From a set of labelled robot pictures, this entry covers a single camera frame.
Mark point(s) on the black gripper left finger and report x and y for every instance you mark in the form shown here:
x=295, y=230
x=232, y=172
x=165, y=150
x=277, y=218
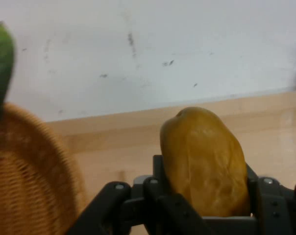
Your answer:
x=148, y=198

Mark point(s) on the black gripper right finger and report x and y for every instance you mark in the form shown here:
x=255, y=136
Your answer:
x=273, y=208

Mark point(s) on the brown wicker basket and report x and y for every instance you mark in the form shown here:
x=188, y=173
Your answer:
x=28, y=176

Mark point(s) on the yellow mango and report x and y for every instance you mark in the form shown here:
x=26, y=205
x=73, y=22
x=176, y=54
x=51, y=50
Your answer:
x=204, y=161

